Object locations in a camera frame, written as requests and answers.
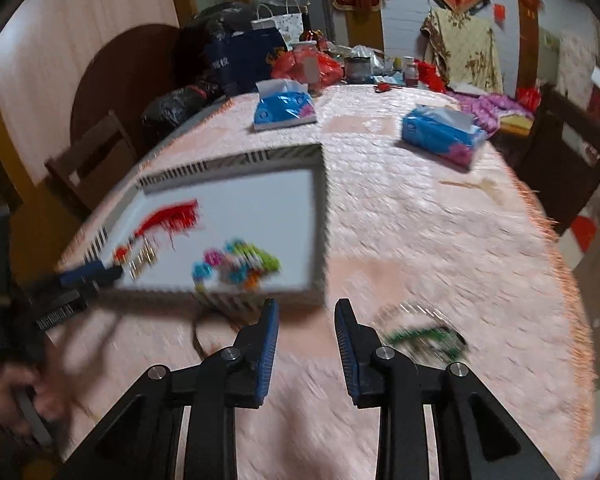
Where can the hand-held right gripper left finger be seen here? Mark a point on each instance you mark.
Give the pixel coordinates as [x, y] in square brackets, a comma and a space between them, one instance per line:
[262, 355]

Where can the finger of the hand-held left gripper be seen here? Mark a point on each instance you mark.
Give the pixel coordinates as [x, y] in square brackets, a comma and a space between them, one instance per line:
[67, 310]
[87, 275]

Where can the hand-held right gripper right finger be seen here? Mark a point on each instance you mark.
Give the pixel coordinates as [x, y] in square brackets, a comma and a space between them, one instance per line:
[350, 355]

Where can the red tassel knot ornament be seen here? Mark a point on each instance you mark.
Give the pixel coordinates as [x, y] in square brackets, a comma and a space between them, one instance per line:
[170, 215]

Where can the striped cardboard box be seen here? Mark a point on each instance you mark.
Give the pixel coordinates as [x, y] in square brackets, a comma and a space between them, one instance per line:
[260, 210]

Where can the person's left hand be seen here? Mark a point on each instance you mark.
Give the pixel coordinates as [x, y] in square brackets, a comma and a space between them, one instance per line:
[25, 385]

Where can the brown wooden chair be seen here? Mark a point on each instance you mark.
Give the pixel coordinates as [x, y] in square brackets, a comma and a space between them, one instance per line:
[80, 145]

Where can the small black plastic bag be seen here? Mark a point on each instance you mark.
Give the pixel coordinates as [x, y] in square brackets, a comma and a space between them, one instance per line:
[175, 105]

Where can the round wooden table top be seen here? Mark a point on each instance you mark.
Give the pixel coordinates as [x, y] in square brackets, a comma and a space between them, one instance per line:
[120, 70]

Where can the blue tissue pack pink print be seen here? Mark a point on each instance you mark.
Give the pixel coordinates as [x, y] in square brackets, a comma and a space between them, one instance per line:
[280, 110]

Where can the navy paper bag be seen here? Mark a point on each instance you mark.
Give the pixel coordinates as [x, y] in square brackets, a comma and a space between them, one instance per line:
[240, 60]

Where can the small red ornament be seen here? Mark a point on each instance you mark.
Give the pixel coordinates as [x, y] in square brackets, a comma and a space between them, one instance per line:
[385, 87]

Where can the purple cloth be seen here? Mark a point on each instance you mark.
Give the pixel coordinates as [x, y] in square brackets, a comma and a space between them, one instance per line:
[485, 110]

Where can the dark wooden chair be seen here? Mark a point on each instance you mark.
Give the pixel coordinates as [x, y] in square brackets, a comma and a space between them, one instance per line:
[555, 160]

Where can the large black plastic bag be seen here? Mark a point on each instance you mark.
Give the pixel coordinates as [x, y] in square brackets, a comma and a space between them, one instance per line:
[215, 20]

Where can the metal tin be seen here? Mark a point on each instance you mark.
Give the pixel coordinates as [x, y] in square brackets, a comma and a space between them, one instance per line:
[359, 70]

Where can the red plastic bag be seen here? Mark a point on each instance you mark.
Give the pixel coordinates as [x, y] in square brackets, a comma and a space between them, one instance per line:
[330, 67]

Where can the small jar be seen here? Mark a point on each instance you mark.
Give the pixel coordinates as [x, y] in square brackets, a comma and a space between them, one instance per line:
[411, 72]

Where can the red gift bag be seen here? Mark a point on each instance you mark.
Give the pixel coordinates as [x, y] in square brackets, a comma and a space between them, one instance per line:
[430, 75]

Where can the white paper gift bag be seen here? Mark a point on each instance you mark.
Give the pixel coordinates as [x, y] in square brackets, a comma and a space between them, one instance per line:
[285, 25]

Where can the floral hanging cloth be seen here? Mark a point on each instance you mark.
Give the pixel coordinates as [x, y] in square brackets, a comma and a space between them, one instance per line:
[465, 50]

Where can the grey refrigerator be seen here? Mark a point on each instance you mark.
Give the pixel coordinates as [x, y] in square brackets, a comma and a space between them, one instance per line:
[325, 10]

